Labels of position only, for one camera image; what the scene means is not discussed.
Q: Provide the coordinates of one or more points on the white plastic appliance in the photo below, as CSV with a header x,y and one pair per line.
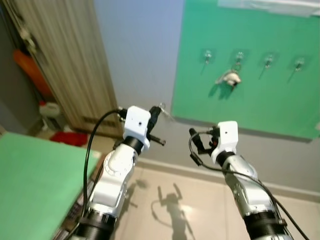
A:
x,y
50,112

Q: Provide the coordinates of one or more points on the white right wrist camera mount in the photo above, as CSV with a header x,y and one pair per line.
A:
x,y
227,135

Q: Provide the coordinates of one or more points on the red cloth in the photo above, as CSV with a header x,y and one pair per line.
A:
x,y
67,138

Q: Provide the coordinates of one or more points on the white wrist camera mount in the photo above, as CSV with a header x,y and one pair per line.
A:
x,y
227,135
136,125

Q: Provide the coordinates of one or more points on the orange object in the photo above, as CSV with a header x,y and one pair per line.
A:
x,y
32,72

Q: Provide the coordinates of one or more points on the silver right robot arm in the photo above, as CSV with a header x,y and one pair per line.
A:
x,y
245,185

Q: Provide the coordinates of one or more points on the light blue tape band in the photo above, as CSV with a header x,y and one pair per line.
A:
x,y
280,6

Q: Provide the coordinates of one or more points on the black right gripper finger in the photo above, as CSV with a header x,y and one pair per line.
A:
x,y
195,139

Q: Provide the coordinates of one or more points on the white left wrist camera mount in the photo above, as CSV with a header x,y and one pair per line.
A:
x,y
136,125

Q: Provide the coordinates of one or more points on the green wall board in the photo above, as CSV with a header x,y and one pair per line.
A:
x,y
260,100

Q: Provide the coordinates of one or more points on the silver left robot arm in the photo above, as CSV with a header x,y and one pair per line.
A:
x,y
117,172

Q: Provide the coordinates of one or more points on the green corrugated table board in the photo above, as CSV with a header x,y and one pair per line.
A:
x,y
35,190

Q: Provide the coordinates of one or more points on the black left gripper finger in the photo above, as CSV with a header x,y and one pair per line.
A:
x,y
157,118
151,117

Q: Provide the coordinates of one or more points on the clear adhesive metal hook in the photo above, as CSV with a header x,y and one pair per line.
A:
x,y
239,56
269,60
299,62
207,56

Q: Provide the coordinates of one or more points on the white baseboard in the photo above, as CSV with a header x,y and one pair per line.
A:
x,y
175,168

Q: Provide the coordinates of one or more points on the wooden door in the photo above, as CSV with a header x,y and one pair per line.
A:
x,y
70,60

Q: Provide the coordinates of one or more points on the silver key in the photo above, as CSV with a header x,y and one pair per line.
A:
x,y
162,107

